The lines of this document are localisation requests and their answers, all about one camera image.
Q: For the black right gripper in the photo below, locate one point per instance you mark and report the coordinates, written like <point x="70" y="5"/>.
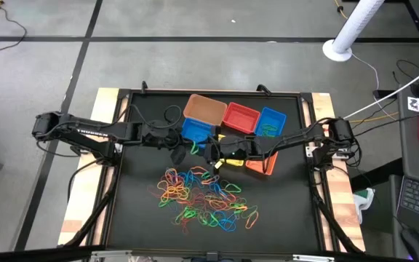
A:
<point x="238" y="149"/>

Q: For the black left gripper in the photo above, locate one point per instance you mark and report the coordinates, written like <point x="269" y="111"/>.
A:
<point x="158" y="136"/>

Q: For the green rubber band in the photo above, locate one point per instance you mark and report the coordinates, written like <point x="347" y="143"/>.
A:
<point x="226" y="188"/>
<point x="209" y="220"/>
<point x="164" y="202"/>
<point x="194" y="149"/>
<point x="186" y="214"/>
<point x="269" y="129"/>
<point x="240" y="203"/>

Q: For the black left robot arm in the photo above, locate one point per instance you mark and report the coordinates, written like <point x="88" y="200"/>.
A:
<point x="86" y="131"/>

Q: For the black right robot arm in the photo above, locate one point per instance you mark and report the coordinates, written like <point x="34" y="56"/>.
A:
<point x="304" y="134"/>

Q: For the orange rubber band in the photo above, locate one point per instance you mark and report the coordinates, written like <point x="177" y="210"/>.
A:
<point x="257" y="216"/>
<point x="216" y="202"/>
<point x="198" y="168"/>

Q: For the blue rubber band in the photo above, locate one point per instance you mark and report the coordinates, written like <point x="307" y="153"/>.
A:
<point x="221" y="218"/>
<point x="189" y="178"/>
<point x="227" y="230"/>

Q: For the pile of coloured rubber bands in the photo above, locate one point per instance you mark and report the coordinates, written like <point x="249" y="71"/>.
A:
<point x="209" y="180"/>

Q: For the red rubber band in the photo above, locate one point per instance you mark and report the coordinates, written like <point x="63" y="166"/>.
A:
<point x="156" y="193"/>
<point x="184" y="227"/>

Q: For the small yellow tag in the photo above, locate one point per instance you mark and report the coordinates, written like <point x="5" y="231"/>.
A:
<point x="218" y="164"/>

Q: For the yellow plastic basket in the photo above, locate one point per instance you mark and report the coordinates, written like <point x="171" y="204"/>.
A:
<point x="235" y="162"/>

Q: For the blue plastic basket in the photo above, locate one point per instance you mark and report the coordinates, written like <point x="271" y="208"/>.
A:
<point x="270" y="116"/>
<point x="196" y="129"/>

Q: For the peach plastic bin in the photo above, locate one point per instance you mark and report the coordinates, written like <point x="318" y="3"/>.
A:
<point x="205" y="109"/>

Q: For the red plastic basket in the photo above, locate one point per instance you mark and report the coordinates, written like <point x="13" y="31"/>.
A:
<point x="241" y="117"/>

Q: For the orange plastic basket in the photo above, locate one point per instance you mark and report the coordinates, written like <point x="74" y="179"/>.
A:
<point x="258" y="165"/>

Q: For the black table clamp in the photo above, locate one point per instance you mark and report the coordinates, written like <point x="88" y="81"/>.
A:
<point x="144" y="87"/>
<point x="264" y="89"/>

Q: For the white green object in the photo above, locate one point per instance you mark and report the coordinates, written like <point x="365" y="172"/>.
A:
<point x="364" y="203"/>

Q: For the black power adapter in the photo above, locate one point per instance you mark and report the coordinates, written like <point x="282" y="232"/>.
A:
<point x="385" y="94"/>

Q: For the white pole with round base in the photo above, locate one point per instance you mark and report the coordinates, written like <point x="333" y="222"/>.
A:
<point x="355" y="22"/>

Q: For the white black marker tag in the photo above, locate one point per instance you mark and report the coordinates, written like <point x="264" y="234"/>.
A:
<point x="418" y="103"/>

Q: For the black computer mouse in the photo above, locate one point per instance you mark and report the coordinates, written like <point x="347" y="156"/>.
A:
<point x="415" y="244"/>

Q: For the white metal bracket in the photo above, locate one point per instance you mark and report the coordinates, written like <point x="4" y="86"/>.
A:
<point x="111" y="254"/>
<point x="313" y="258"/>

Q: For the black frame crossbar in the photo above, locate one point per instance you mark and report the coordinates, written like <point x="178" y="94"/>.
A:
<point x="31" y="254"/>

